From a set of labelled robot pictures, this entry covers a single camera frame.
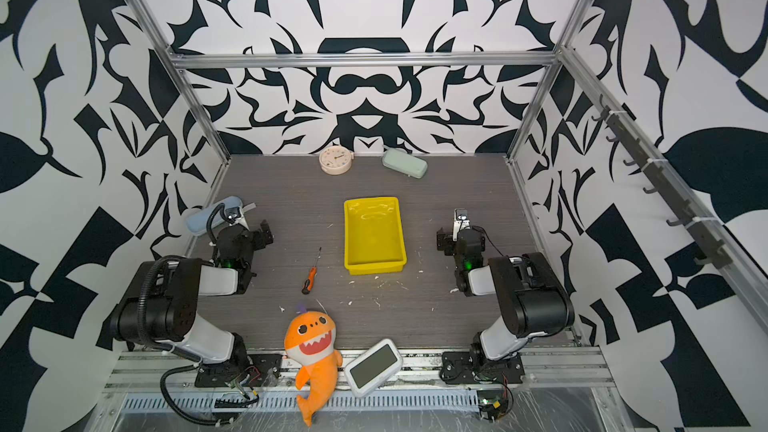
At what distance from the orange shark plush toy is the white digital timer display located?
51 mm

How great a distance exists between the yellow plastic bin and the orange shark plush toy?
0.19 m

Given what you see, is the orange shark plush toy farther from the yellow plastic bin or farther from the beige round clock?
the beige round clock

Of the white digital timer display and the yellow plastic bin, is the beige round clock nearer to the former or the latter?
the yellow plastic bin

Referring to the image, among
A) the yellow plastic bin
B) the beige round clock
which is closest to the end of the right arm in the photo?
the yellow plastic bin

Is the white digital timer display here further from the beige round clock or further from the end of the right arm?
the beige round clock

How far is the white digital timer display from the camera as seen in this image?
2.30 feet

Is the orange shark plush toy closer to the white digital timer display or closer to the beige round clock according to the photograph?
the white digital timer display

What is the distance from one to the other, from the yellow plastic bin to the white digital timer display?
0.21m

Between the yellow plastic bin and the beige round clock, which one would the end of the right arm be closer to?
the yellow plastic bin

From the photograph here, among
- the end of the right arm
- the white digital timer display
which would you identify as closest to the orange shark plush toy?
the white digital timer display

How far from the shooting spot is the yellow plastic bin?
0.90m

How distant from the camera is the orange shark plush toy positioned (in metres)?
0.69
